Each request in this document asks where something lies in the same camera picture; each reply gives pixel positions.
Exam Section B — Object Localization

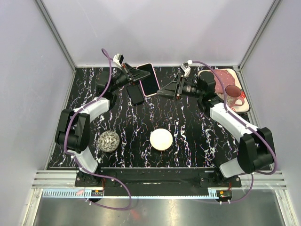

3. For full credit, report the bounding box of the pink dotted plate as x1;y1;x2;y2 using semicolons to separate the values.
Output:
214;69;236;94

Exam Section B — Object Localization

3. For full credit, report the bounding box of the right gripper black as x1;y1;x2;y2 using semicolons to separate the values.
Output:
157;73;204;101

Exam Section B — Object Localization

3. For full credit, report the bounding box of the aluminium frame post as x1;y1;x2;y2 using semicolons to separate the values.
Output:
238;0;282;71
34;0;77;72

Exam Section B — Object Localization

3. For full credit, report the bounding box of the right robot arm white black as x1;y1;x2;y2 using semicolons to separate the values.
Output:
157;71;276;187

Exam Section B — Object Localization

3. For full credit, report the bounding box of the pink mug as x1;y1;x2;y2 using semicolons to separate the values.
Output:
225;85;245;107

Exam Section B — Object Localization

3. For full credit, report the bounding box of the leaf patterned bowl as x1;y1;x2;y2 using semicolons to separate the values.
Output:
96;130;120;153

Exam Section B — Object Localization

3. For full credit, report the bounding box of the white round bowl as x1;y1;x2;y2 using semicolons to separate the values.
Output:
150;129;173;151

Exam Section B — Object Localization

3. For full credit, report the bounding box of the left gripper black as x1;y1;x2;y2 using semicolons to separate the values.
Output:
110;63;150;93

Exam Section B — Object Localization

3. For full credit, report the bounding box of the pink phone case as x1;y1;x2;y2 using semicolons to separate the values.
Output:
136;63;160;97

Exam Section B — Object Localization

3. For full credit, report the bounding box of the aluminium front rail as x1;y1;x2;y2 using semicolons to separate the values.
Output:
32;170;287;190

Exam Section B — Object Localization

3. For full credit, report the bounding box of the right aluminium frame post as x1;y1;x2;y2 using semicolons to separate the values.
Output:
238;0;282;71

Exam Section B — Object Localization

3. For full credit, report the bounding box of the left aluminium frame post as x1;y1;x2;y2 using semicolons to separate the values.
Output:
34;0;77;72

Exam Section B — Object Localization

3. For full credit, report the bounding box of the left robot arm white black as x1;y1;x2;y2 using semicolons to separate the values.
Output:
55;63;150;186

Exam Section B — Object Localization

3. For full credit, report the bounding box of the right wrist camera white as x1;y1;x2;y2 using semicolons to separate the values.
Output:
180;60;193;77

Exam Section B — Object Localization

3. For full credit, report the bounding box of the white cable duct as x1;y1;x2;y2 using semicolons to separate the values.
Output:
42;189;218;199

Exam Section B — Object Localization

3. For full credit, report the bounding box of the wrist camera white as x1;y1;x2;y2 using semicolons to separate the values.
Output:
113;53;124;67
180;60;193;77

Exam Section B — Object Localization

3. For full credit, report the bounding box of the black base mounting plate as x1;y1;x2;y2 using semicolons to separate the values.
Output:
75;168;242;197

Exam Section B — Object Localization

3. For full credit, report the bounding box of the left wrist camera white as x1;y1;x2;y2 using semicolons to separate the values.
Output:
113;53;124;67

